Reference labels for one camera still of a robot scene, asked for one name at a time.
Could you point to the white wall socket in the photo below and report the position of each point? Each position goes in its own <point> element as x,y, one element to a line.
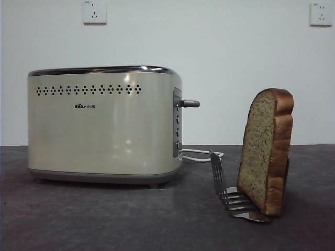
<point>94,13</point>
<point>320,14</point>

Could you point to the shiny steel toast rack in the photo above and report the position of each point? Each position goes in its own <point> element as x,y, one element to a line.
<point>248,216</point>

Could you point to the brown-crusted bread slice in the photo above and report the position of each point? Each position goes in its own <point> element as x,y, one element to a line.
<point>259,146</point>

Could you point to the cream two-slot toaster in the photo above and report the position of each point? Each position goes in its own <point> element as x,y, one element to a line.
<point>104,130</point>

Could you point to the grey toaster lever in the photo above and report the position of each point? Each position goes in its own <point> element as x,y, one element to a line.
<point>191,103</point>

